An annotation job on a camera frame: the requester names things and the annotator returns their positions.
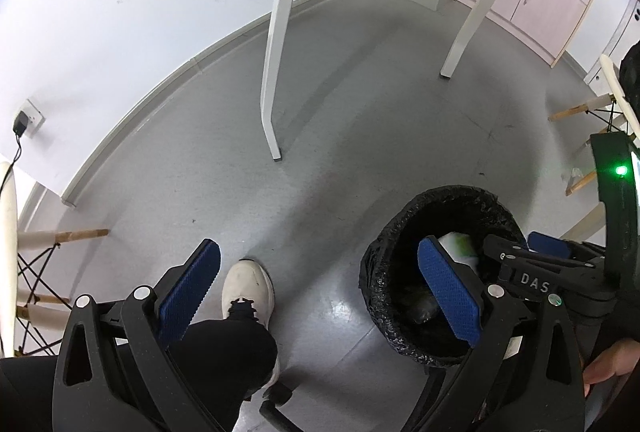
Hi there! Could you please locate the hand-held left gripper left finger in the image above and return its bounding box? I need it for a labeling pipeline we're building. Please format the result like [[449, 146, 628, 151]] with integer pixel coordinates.
[[52, 238, 236, 432]]

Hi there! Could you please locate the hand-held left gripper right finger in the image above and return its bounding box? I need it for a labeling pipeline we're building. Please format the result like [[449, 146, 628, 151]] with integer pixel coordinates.
[[405, 236, 587, 432]]

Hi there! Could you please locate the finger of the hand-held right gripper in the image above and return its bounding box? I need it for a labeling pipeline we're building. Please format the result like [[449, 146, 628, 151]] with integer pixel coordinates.
[[527, 232, 574, 259], [482, 234, 531, 271]]

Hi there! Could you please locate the white green carton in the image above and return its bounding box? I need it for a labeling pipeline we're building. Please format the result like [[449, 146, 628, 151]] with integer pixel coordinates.
[[437, 232, 484, 271]]

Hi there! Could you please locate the black bagged trash bin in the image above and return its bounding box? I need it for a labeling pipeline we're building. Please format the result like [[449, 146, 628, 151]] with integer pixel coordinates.
[[359, 185, 529, 368]]

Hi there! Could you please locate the person's right hand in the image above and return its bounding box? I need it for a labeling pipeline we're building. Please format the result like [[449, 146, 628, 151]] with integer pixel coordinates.
[[582, 339, 640, 399]]

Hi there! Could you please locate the person's left white shoe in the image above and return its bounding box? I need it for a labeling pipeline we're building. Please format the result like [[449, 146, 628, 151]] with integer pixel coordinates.
[[221, 260, 279, 393]]

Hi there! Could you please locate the white chair with backpack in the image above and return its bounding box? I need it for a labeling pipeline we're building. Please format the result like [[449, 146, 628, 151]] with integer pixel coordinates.
[[548, 54, 640, 197]]

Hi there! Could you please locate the black backpack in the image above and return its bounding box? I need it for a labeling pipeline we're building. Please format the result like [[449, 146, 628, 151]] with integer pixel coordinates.
[[619, 42, 640, 139]]

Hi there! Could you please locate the white chair with wooden legs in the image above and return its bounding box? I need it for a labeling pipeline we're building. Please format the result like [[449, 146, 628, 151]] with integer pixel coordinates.
[[0, 161, 111, 359]]

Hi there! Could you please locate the black charger cable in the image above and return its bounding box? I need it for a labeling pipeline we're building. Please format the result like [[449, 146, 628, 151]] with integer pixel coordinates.
[[0, 134, 24, 193]]

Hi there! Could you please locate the white wall socket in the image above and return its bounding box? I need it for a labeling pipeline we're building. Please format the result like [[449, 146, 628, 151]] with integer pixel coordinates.
[[20, 98, 46, 139]]

